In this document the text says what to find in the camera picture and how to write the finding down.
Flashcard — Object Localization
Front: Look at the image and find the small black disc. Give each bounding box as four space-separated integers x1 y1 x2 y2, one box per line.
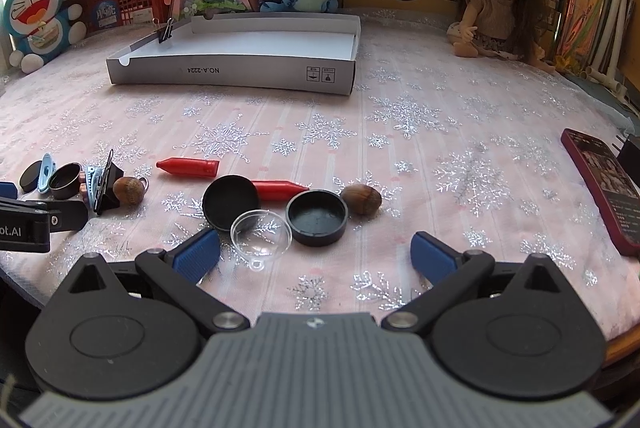
18 160 42 193

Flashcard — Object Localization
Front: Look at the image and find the small black cup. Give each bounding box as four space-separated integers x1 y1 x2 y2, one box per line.
49 162 81 200

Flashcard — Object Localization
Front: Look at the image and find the blue hair clip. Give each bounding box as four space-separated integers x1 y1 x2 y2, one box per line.
37 153 102 211

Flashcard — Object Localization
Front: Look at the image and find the black binder clip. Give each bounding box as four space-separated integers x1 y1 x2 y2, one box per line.
93 150 124 216
153 18 175 44

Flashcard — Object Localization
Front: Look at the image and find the red crayon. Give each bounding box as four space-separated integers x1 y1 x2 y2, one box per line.
252 180 309 203
155 157 219 179

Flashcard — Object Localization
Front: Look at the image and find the black binder clip on tray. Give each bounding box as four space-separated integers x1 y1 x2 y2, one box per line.
153 18 175 44

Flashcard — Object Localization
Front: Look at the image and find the brown acorn nut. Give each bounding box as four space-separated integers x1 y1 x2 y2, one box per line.
341 183 382 217
113 177 149 206

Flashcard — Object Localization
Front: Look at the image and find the white cardboard tray box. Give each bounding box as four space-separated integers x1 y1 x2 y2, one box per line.
106 12 361 96

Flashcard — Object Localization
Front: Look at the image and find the smartphone in red case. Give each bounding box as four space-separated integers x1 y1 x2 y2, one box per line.
561 128 639 258

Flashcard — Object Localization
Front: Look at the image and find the Doraemon plush toy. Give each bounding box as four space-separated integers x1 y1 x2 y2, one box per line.
3 0 87 75

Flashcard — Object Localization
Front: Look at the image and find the red plastic crate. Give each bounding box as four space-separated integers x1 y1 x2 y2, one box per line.
62 0 169 34

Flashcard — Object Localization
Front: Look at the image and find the black round cap lid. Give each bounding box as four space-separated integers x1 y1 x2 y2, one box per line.
202 174 260 232

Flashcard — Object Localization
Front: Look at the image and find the white pipe rack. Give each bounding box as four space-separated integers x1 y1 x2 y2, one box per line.
586 0 628 103

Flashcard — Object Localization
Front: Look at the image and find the black round cup container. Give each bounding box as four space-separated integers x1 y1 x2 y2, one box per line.
285 190 348 247

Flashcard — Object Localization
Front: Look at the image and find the brown-haired doll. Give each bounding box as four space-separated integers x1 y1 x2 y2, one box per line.
447 0 554 73

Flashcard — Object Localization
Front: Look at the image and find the clear plastic round dish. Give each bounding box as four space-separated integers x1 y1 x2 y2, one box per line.
230 209 293 272

